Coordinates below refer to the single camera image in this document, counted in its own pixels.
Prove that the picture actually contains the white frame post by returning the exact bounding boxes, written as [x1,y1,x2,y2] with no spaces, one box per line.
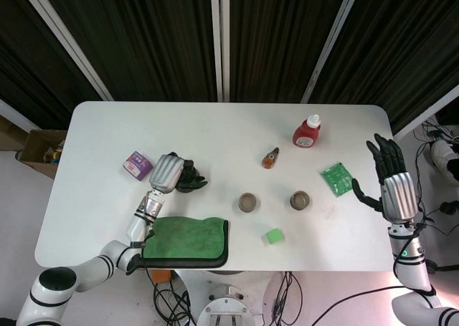
[393,89,459,137]
[209,0,231,103]
[0,99,34,133]
[20,0,115,102]
[300,0,364,104]

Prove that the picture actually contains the black floor cable bundle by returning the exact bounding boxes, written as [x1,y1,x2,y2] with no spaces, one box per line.
[271,271,306,326]

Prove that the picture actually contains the dark cup beige inside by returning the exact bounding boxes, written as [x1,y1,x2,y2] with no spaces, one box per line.
[288,190,312,211]
[237,192,262,214]

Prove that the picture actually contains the black cables beside table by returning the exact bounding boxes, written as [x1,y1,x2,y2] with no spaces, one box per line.
[412,120,459,140]

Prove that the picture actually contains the long black floor cable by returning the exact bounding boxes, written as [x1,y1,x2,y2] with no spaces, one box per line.
[315,284,406,326]

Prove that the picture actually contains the black floor cable tangle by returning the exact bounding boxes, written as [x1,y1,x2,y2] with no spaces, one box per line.
[153,282,197,326]

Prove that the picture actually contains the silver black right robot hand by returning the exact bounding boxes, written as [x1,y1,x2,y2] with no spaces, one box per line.
[351,133,420,222]

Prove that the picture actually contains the green foam cube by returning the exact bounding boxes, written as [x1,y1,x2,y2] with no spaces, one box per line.
[262,227,285,247]

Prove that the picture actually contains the orange object under table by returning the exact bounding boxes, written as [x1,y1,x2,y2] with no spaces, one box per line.
[150,268,172,286]

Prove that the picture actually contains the cardboard box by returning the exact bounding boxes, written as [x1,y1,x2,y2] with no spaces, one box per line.
[16,128,67,180]

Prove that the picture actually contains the black teapot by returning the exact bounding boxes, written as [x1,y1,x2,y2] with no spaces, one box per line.
[175,168,209,194]

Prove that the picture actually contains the red sauce bottle white cap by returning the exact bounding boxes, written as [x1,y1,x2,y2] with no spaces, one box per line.
[292,113,322,148]

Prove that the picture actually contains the black pleated curtain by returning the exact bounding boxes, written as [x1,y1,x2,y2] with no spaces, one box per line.
[0,0,459,133]

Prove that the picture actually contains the green sachet packet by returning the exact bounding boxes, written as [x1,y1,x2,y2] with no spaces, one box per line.
[319,161,360,198]

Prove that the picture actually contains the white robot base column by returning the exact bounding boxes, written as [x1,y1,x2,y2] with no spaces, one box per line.
[196,285,260,326]

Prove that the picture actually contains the green folded towel black trim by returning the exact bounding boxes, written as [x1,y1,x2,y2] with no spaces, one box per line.
[141,216,230,269]

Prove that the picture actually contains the purple tissue pack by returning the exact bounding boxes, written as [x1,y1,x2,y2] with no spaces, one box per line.
[123,150,155,181]

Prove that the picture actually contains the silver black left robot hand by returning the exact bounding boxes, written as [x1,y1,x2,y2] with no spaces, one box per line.
[148,152,209,195]

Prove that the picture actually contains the white black rounded object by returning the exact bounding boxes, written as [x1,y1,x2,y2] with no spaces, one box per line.
[430,139,459,181]

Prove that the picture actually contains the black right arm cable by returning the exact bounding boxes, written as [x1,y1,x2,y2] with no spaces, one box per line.
[392,221,427,280]

